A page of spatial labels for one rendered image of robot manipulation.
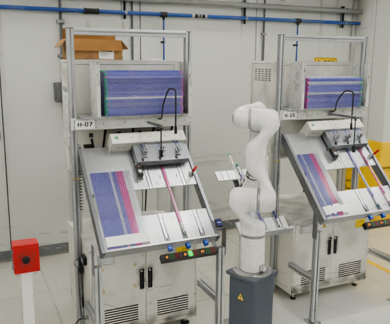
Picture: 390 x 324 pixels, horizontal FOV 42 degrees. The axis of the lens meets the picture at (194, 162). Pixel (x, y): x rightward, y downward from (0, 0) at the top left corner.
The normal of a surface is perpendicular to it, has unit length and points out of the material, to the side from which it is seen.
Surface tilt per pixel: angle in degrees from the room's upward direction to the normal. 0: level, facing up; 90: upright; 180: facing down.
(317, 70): 90
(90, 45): 80
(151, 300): 90
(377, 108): 90
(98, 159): 43
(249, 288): 90
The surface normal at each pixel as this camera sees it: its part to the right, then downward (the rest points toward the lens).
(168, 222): 0.29, -0.60
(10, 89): 0.42, 0.18
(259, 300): 0.70, 0.14
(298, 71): -0.91, 0.07
